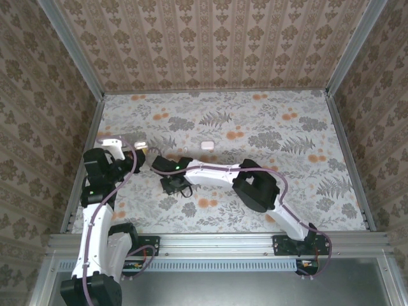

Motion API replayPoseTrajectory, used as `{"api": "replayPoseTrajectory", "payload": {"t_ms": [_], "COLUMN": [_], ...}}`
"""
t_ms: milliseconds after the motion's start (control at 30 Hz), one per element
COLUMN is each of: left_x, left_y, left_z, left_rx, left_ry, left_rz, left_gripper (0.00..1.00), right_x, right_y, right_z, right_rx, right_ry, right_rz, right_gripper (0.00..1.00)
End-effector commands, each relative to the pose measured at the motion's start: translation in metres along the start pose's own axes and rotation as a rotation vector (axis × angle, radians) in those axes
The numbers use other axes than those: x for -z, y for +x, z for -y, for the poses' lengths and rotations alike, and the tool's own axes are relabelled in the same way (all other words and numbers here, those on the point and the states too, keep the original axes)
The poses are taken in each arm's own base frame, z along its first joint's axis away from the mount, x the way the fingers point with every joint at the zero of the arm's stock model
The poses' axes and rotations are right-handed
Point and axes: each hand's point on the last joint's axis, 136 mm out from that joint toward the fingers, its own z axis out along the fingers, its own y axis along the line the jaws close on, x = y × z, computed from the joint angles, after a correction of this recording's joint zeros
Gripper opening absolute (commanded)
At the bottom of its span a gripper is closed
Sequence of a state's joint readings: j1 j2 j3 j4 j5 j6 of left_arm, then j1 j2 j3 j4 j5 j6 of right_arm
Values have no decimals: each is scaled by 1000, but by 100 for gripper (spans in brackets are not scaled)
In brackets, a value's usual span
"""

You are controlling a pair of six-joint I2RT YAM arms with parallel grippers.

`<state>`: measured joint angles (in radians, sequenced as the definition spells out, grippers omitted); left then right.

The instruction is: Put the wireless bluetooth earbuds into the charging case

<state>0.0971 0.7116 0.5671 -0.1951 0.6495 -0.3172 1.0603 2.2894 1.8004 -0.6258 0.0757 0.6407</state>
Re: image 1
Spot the grey metal front panel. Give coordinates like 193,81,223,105
49,269,395,306

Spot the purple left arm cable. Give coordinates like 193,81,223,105
81,136,157,306

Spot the aluminium left side rail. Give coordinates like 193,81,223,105
28,95,106,306

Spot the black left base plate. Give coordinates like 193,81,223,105
127,235,161,257

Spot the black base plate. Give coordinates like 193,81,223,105
272,235,332,257
127,235,161,257

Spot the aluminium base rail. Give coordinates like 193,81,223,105
47,231,390,258

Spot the grey slotted cable duct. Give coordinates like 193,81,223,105
59,258,300,272

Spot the black connector board with wires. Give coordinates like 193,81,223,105
295,258,319,275
122,259,145,277

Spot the aluminium back rail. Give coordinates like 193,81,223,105
103,89,328,96

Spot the aluminium left frame post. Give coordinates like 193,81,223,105
36,0,106,100

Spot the aluminium frame post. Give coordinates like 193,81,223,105
36,0,106,100
324,0,390,96

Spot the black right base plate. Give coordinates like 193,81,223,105
272,235,332,257

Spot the aluminium right side rail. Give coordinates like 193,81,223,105
324,92,379,232

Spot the aluminium right frame post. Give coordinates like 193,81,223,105
324,0,390,96

